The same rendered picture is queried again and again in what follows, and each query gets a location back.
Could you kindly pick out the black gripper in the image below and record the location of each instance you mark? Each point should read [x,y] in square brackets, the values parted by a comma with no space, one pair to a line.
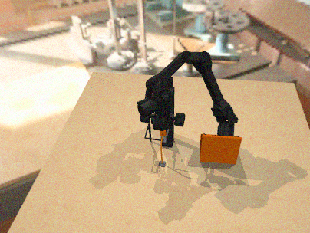
[178,120]

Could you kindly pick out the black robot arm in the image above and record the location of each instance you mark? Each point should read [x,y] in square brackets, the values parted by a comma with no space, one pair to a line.
[159,99]

